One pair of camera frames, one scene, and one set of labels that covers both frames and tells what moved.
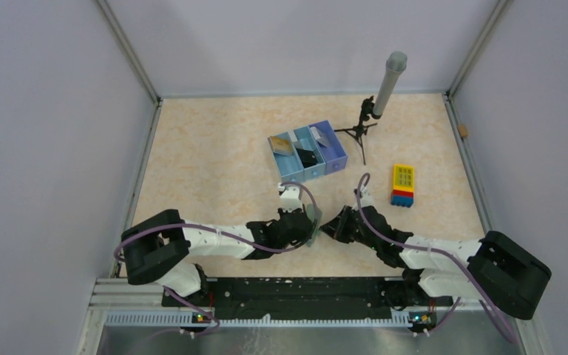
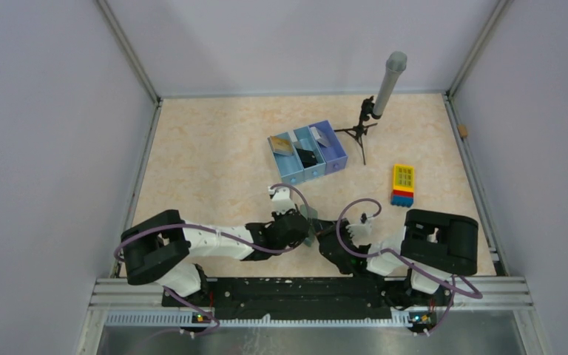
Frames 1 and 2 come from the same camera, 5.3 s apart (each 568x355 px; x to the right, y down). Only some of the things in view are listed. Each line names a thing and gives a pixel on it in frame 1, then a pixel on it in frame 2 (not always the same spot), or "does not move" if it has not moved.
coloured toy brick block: [403, 185] does not move
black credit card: [308, 158] does not move
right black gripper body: [347, 228] to [345, 233]
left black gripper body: [303, 237] does not move
